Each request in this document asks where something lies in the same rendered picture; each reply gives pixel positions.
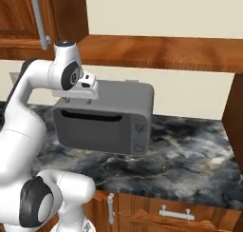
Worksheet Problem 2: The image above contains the wooden wall cupboard body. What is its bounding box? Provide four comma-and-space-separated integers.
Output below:
49, 0, 90, 61

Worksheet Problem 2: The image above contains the wooden wall cupboard door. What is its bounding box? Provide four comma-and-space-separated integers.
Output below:
0, 0, 59, 61

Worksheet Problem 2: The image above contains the wooden tall cupboard side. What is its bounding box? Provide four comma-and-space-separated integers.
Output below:
221, 71, 243, 171

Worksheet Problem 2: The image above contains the silver wall cupboard handle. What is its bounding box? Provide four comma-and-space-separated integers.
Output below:
28, 0, 52, 50

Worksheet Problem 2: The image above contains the grey toaster oven door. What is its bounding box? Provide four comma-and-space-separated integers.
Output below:
53, 107, 136, 155

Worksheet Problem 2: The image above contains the wooden drawer front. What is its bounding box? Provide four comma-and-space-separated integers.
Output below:
118, 192, 243, 232

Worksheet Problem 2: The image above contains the grey toaster oven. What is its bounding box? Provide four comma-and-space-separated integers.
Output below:
52, 79, 156, 156

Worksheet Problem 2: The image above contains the silver drawer handle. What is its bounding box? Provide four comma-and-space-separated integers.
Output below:
158, 204, 196, 222

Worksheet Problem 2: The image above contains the grey wall socket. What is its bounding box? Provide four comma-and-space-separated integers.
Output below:
9, 71, 21, 86

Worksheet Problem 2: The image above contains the wooden shelf board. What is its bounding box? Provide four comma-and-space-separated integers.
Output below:
76, 34, 243, 74

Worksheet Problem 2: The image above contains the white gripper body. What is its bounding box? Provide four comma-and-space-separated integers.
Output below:
51, 80, 101, 102

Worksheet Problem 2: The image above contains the black toaster oven door handle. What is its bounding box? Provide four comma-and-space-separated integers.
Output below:
60, 109, 123, 123

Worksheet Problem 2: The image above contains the silver base cupboard door handle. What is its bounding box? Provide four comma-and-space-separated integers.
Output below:
106, 192, 116, 226

